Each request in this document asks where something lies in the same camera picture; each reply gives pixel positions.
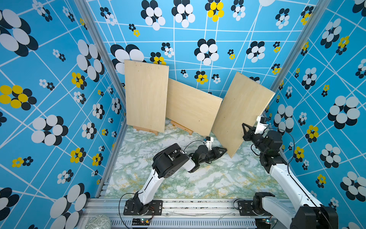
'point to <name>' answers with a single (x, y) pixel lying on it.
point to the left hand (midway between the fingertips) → (229, 151)
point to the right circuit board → (263, 223)
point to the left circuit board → (141, 221)
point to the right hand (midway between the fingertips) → (246, 123)
